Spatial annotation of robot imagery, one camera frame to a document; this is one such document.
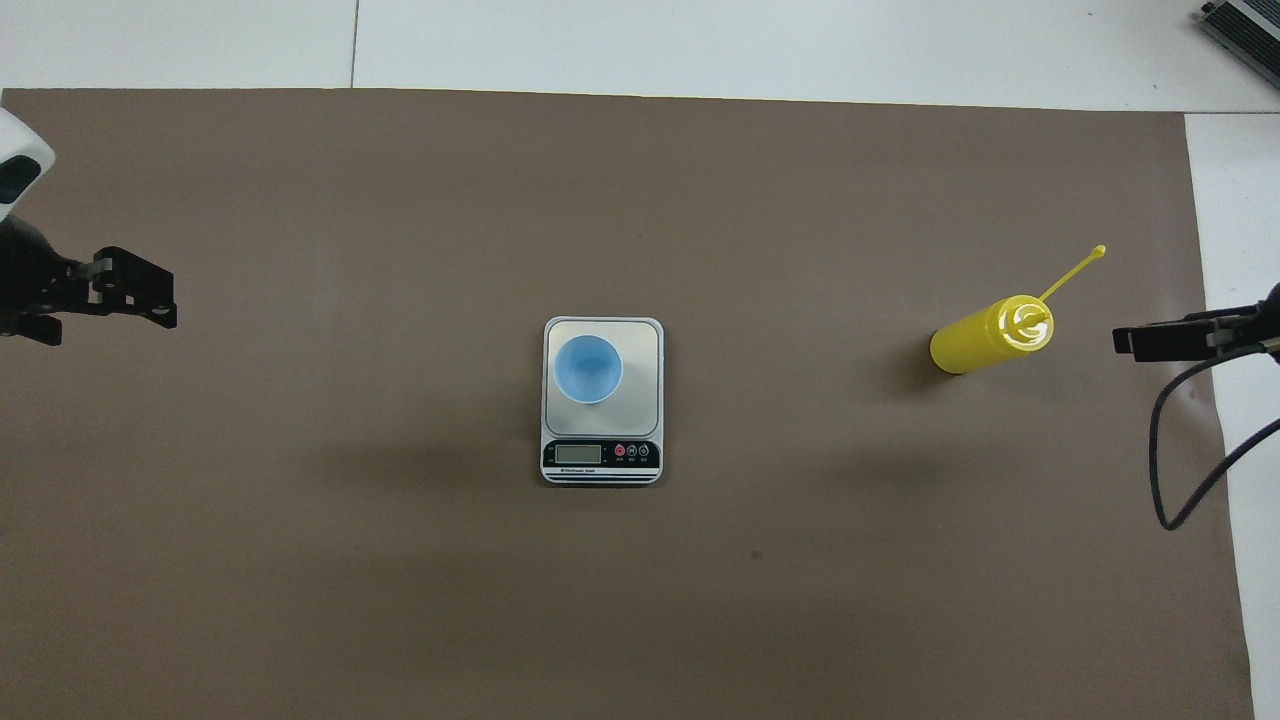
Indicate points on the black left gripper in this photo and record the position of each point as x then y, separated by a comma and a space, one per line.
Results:
30, 275

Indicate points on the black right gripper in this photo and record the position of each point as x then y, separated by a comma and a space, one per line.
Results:
1272, 320

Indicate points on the yellow squeeze bottle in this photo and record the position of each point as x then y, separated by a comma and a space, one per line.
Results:
975, 345

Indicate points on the light blue plastic cup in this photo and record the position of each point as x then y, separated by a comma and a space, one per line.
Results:
588, 368

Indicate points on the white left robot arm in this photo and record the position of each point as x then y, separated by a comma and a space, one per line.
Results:
15, 150

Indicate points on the silver digital kitchen scale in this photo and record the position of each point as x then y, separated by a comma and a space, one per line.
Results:
600, 455

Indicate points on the brown paper mat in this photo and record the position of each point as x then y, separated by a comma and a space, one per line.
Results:
400, 250

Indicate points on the grey metal device box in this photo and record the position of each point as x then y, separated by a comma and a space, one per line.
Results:
1250, 25

